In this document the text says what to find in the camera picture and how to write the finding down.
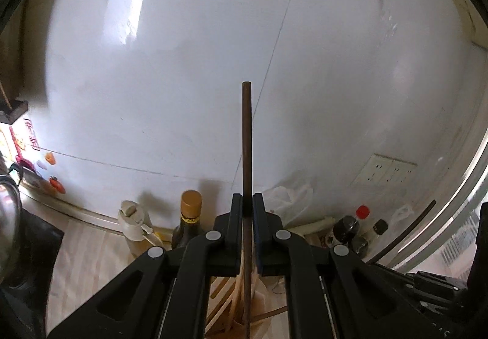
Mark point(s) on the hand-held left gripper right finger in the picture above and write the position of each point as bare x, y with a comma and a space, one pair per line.
256, 247

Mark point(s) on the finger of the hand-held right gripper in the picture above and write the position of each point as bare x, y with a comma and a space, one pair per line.
400, 280

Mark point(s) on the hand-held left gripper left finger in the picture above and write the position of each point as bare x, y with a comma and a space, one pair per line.
234, 232

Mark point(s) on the cream ribbed chopstick holder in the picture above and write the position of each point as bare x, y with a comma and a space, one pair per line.
234, 308

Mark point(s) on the dark brown chopstick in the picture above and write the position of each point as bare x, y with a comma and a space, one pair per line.
432, 204

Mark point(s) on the gold-capped dark bottle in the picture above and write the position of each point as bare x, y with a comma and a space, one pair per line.
190, 217

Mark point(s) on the empty clear plastic bag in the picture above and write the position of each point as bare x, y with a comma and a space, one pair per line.
288, 201

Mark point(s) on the small black-capped bottle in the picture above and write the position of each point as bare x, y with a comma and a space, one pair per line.
379, 226

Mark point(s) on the dark soy sauce bottle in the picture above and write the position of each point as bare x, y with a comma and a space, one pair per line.
345, 228

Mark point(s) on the black gas stove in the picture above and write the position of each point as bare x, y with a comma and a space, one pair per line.
34, 247

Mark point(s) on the red kettle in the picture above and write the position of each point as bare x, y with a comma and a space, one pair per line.
24, 167

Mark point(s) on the black range hood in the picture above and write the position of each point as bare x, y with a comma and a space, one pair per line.
17, 110

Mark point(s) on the white wall socket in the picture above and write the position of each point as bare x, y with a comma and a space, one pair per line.
394, 171
371, 169
408, 171

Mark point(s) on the persimmon wall sticker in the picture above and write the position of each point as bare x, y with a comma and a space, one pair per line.
56, 184

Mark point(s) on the orange wall sticker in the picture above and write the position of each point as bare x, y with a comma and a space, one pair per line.
50, 158

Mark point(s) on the red wall sticker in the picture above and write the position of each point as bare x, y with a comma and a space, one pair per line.
30, 135

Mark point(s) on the colourful wall decoration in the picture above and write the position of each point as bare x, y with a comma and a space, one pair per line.
7, 140

